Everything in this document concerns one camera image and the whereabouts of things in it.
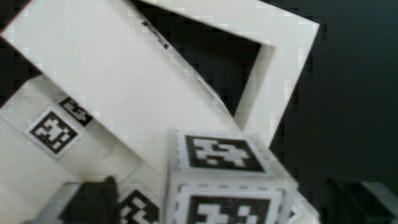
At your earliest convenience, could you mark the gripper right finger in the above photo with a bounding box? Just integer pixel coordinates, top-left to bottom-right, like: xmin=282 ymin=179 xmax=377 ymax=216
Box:
xmin=323 ymin=179 xmax=398 ymax=224

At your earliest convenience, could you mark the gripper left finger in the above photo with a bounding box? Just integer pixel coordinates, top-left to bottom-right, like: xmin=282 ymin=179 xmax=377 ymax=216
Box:
xmin=23 ymin=176 xmax=121 ymax=224

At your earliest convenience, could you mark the white small cube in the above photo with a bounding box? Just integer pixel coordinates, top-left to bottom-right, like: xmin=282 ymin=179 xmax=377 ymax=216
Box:
xmin=162 ymin=128 xmax=300 ymax=224

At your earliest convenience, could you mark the white chair back frame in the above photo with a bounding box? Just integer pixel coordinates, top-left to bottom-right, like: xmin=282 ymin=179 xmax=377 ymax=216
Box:
xmin=0 ymin=0 xmax=320 ymax=224

